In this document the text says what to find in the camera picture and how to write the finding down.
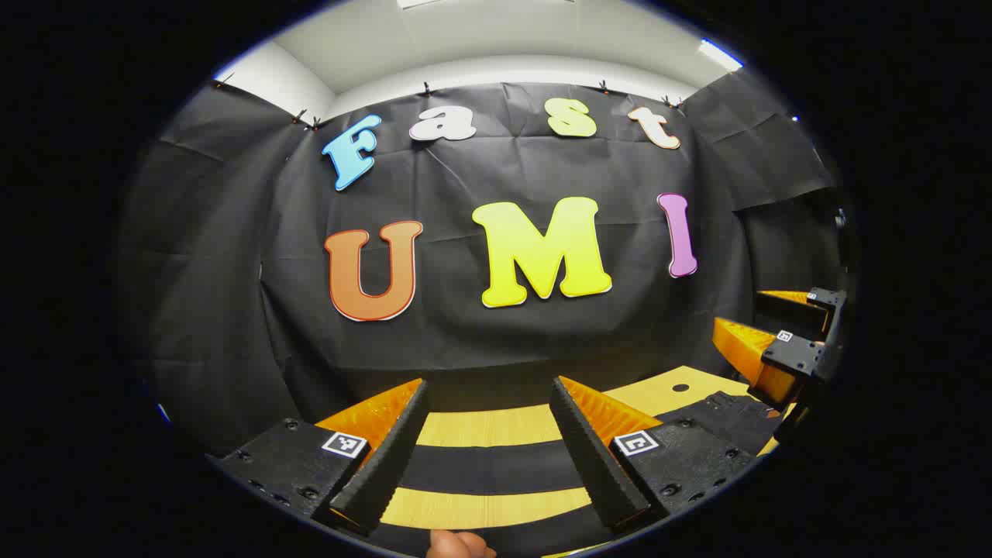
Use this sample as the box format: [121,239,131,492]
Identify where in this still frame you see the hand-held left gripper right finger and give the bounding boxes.
[549,375,759,534]

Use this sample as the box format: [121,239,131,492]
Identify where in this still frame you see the dark grey jeans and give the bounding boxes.
[370,390,782,558]

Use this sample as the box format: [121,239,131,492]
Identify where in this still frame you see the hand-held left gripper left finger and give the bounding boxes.
[205,377,431,537]

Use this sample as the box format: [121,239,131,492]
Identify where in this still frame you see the row of black cloth clips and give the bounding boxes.
[213,72,687,133]

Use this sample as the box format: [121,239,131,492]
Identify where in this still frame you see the black backdrop cloth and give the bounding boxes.
[116,66,849,458]

